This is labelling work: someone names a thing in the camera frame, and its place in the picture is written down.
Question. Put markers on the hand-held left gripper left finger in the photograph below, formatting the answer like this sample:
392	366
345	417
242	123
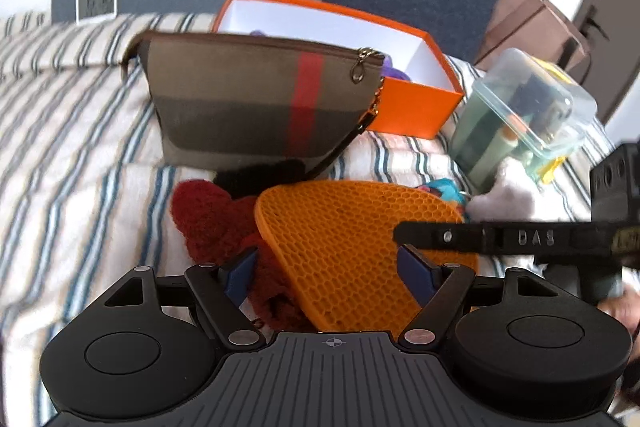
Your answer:
240	273

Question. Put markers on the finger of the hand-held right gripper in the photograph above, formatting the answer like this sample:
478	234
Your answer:
500	237

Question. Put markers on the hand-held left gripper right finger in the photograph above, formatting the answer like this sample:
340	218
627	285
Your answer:
416	274

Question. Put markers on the red knitted cloth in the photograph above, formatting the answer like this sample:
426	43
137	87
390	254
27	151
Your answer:
210	222

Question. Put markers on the orange silicone honeycomb mat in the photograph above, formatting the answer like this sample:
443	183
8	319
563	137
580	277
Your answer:
350	247

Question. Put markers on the teal printed packet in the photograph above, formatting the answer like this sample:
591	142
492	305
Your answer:
442	189

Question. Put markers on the black fuzzy scrunchie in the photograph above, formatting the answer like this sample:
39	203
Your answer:
260	177

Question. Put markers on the orange cardboard box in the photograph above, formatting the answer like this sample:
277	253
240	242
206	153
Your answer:
415	104

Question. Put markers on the person's right hand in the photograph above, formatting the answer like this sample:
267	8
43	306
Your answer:
622	314

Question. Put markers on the white plush toy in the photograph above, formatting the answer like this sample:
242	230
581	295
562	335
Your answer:
510	199

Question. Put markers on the clear plastic container yellow latch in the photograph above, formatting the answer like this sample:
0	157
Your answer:
520	117

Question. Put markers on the brown pouch with red stripe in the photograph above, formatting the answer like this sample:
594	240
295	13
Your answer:
235	107

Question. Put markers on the brown paper bag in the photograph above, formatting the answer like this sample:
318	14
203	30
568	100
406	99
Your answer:
530	27

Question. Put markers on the striped blanket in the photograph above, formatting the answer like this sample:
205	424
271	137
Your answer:
75	132

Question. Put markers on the small digital thermometer display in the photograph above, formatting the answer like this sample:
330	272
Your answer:
97	2

